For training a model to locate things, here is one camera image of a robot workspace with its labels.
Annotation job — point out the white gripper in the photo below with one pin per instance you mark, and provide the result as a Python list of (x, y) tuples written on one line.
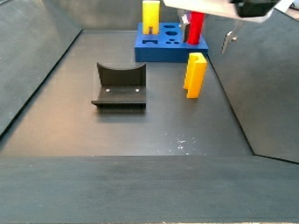
[(217, 8)]

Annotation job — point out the orange-yellow arch block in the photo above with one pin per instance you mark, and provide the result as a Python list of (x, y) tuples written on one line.
[(195, 72)]

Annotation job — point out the yellow arch block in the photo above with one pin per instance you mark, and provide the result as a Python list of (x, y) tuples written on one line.
[(151, 15)]

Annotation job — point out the blue peg board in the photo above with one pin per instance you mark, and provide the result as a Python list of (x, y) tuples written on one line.
[(165, 46)]

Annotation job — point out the red hexagonal peg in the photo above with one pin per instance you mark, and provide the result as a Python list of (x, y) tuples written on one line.
[(195, 28)]

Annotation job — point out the black curved stand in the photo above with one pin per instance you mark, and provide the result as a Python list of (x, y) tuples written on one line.
[(121, 86)]

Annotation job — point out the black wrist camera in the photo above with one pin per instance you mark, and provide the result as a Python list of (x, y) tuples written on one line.
[(253, 8)]

